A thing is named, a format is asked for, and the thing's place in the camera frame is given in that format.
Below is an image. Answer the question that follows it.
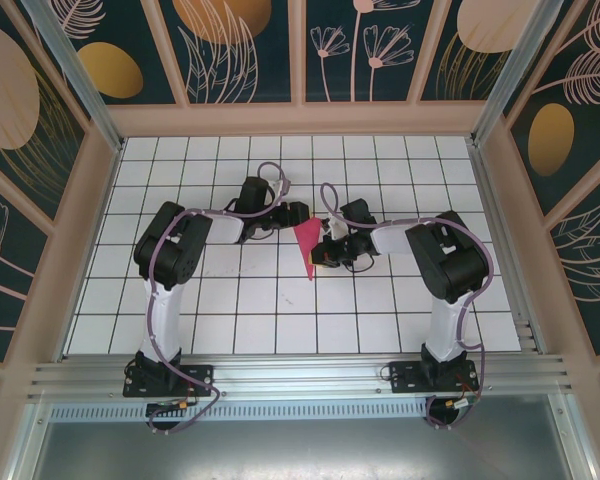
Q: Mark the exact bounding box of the pink cloth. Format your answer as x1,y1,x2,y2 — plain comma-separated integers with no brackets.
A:
294,217,324,283

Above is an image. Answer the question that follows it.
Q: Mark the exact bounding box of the grey sheet metal panel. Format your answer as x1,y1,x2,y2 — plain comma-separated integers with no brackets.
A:
24,419,591,480

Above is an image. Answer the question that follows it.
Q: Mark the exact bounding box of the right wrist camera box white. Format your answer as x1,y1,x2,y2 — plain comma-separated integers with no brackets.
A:
323,218,350,240

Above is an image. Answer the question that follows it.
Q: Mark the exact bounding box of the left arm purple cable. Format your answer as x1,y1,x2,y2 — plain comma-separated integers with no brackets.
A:
147,161,289,435

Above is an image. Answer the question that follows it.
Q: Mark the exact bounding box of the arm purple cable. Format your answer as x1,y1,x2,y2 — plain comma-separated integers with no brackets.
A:
147,161,289,435
318,182,495,432

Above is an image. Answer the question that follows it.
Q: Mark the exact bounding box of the aluminium mounting rail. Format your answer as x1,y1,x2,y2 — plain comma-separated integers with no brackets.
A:
27,353,579,401

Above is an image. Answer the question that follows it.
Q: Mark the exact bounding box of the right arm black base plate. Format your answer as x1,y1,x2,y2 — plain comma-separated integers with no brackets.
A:
388,360,480,396

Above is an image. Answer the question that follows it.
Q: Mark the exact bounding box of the aluminium side rail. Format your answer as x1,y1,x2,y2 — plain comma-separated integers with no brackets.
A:
469,144,549,356

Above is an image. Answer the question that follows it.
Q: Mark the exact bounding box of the slotted grey cable duct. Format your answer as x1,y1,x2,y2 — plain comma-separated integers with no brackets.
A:
48,403,434,422

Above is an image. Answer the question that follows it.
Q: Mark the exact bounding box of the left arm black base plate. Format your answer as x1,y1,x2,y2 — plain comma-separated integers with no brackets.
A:
123,363,216,399

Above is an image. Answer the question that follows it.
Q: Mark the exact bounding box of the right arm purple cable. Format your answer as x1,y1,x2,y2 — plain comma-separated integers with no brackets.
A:
318,182,495,432

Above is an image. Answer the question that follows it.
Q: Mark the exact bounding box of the aluminium corner post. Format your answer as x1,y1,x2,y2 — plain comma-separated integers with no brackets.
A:
19,0,127,152
468,0,567,147

